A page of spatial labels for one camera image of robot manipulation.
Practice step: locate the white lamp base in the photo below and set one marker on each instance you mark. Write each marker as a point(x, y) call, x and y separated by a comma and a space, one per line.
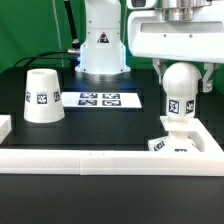
point(177, 139)

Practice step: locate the white marker sheet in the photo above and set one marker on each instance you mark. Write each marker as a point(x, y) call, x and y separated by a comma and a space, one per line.
point(100, 100)

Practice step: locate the white foam wall frame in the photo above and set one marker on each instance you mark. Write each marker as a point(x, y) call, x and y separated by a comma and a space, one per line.
point(208, 161)

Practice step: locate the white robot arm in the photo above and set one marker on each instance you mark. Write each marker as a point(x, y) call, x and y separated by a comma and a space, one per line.
point(102, 52)

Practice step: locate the white lamp shade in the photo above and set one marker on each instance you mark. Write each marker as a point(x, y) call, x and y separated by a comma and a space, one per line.
point(43, 102)

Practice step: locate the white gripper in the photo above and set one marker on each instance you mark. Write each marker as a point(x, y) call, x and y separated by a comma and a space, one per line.
point(184, 30)

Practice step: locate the white lamp bulb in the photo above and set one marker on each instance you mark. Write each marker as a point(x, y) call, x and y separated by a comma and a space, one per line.
point(180, 83)

